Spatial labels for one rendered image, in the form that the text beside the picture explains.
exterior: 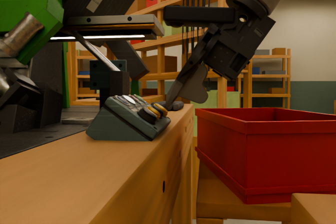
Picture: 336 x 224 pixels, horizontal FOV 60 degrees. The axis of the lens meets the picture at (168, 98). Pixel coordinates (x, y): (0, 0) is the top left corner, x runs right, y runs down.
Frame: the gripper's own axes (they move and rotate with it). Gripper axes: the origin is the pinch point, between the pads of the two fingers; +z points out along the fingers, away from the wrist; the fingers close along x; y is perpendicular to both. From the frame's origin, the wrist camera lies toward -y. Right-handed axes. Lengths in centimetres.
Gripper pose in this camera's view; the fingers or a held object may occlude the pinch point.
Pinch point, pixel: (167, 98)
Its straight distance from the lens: 49.3
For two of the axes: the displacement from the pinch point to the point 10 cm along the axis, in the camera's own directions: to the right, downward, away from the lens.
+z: -5.7, 8.2, 1.0
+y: 8.1, 5.8, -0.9
